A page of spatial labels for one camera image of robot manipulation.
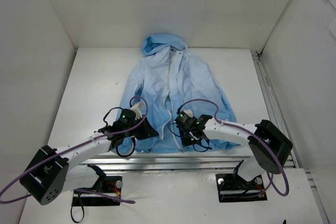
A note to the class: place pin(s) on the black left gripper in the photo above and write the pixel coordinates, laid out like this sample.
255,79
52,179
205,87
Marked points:
146,130

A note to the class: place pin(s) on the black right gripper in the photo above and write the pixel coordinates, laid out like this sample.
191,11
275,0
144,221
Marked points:
187,138

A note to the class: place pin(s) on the light blue hooded jacket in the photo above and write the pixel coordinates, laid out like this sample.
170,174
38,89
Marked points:
170,76

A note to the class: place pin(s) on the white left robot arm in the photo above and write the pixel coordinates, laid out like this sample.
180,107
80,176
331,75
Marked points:
53,171

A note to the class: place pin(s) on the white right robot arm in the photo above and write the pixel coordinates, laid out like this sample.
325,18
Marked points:
269,146

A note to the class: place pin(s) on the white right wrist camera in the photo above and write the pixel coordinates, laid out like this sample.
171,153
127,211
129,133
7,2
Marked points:
186,111

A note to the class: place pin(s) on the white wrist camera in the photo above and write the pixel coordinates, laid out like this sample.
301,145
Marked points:
186,111
137,109

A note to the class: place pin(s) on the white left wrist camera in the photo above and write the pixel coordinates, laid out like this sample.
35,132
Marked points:
137,109

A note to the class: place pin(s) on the aluminium front rail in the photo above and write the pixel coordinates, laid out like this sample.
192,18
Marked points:
187,162

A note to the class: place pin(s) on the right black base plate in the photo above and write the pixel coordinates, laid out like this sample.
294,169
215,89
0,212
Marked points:
229,192

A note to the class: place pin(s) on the aluminium side rail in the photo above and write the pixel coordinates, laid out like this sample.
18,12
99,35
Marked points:
275,115

